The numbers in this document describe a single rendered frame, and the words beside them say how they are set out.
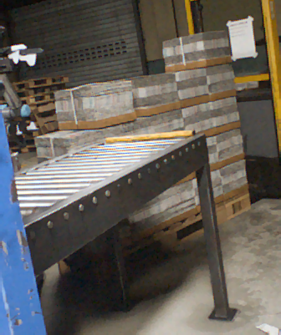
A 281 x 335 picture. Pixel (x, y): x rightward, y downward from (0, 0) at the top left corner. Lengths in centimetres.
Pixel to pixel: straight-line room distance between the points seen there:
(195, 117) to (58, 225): 215
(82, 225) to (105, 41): 938
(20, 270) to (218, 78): 278
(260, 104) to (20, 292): 333
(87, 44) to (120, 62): 86
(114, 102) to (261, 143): 163
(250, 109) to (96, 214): 283
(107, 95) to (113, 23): 779
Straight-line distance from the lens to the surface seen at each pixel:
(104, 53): 1060
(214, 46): 347
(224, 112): 349
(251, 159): 386
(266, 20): 371
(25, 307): 84
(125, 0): 1035
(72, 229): 125
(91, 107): 269
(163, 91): 305
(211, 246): 216
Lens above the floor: 108
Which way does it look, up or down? 8 degrees down
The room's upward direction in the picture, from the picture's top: 9 degrees counter-clockwise
